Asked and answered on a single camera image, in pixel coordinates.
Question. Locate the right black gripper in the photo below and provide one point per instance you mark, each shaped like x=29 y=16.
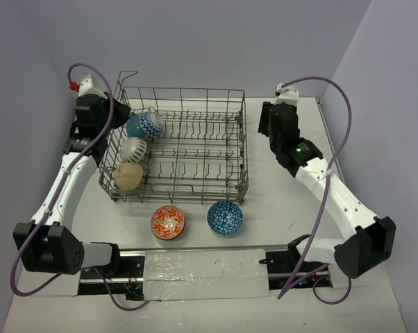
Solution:
x=263 y=127

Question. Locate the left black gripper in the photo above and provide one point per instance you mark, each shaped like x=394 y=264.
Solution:
x=116 y=112

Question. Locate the plain blue bowl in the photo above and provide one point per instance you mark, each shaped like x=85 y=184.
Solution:
x=133 y=128

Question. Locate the red patterned bowl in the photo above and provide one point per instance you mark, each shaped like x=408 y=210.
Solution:
x=151 y=123

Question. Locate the yellow bowl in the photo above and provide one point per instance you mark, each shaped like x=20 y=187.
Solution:
x=128 y=176

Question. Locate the orange floral bowl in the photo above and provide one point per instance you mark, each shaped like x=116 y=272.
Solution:
x=167 y=222

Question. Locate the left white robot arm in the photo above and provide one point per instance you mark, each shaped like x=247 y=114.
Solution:
x=46 y=243

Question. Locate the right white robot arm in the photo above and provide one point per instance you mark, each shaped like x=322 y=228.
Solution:
x=367 y=239

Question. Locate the blue patterned bowl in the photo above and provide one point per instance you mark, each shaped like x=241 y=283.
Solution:
x=224 y=218

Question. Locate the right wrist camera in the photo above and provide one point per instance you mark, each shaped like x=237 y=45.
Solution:
x=287 y=94

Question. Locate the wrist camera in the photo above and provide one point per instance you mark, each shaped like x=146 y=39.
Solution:
x=287 y=94
x=85 y=87

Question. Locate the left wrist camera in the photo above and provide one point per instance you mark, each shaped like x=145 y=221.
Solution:
x=85 y=87

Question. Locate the grey wire dish rack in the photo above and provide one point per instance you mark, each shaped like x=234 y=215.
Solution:
x=201 y=155

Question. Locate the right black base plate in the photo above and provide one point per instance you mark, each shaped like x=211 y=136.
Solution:
x=280 y=265

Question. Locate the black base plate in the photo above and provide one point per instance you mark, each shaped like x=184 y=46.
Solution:
x=280 y=265
x=127 y=280

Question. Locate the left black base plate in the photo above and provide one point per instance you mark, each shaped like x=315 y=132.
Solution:
x=127 y=280

